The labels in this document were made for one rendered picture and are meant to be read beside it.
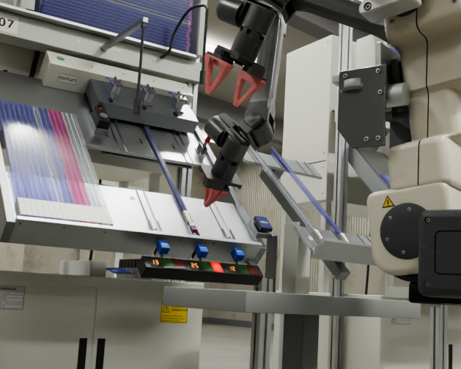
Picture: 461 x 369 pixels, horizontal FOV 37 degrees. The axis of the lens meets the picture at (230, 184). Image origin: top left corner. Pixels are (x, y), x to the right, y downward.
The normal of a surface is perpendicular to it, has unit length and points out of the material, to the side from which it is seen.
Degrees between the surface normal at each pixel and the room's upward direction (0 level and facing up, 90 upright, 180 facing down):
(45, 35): 90
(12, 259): 90
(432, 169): 90
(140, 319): 90
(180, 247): 134
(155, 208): 44
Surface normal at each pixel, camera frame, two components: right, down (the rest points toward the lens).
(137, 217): 0.42, -0.78
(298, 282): 0.64, -0.08
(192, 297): -0.72, -0.15
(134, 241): 0.35, 0.61
